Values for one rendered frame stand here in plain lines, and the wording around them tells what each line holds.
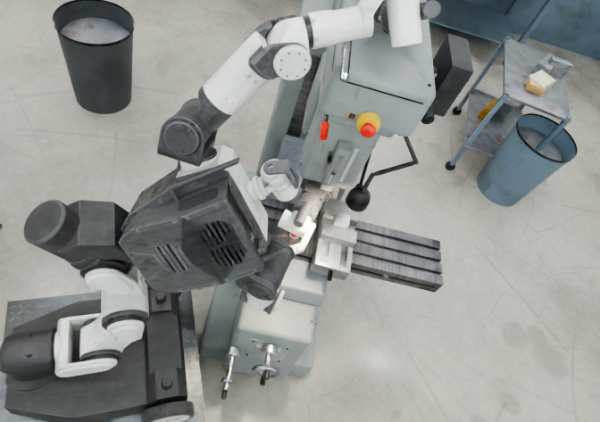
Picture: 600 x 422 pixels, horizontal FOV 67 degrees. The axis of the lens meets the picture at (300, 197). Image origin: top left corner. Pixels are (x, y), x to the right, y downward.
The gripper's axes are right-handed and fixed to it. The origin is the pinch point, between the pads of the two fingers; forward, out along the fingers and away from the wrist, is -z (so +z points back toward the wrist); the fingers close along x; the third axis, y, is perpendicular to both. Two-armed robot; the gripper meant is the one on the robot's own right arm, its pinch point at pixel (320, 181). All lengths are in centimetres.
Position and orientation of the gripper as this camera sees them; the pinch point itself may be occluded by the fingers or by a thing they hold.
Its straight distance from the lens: 171.6
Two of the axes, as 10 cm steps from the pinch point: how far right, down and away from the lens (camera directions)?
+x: -9.0, -4.4, 0.5
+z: -3.7, 6.8, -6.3
